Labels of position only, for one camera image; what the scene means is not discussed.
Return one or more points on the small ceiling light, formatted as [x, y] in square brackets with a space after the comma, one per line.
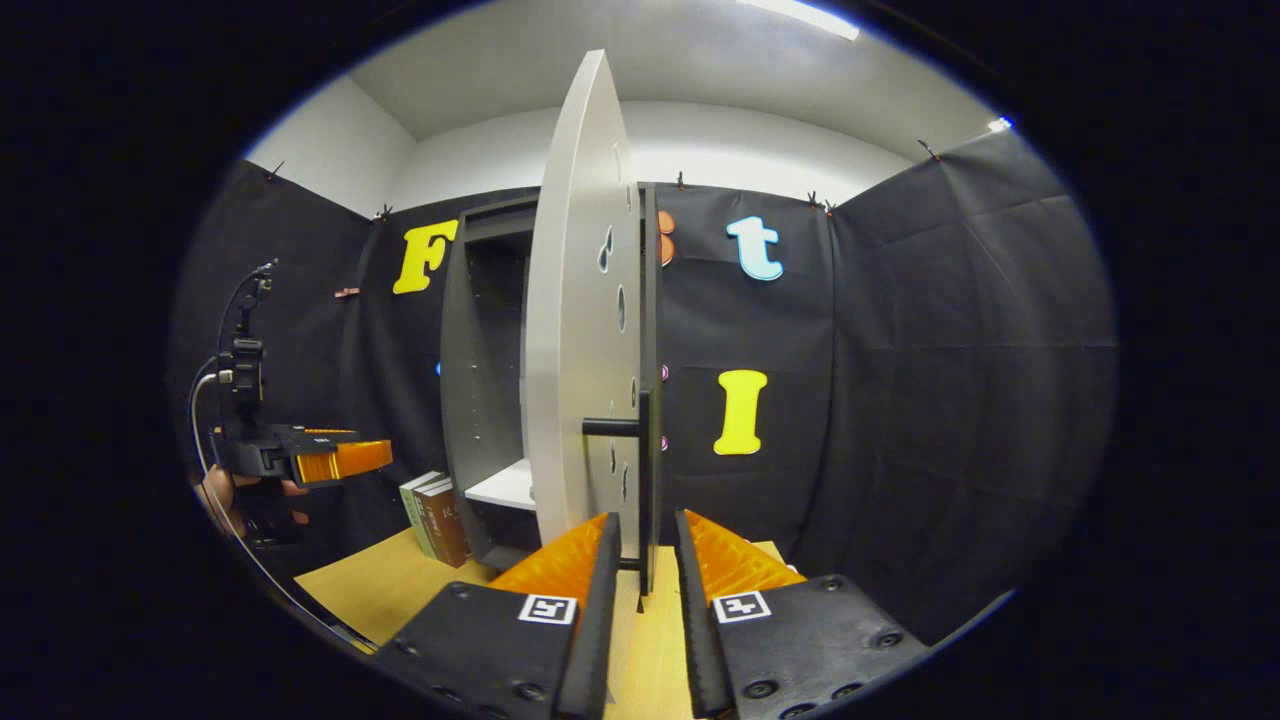
[1000, 124]

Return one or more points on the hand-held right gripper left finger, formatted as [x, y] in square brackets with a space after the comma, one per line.
[595, 620]

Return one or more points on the brown book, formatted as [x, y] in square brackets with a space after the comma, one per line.
[428, 522]
[448, 525]

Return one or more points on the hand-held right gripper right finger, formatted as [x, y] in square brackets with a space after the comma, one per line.
[695, 630]

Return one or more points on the long ceiling light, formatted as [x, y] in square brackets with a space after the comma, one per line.
[800, 18]

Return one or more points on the beige cabinet door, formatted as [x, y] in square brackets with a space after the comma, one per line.
[575, 350]

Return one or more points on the white cabinet shelf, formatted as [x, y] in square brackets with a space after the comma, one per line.
[505, 487]

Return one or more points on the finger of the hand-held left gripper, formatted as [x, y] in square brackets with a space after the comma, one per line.
[340, 460]
[325, 432]

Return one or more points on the black backdrop cloth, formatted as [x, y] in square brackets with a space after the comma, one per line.
[900, 350]

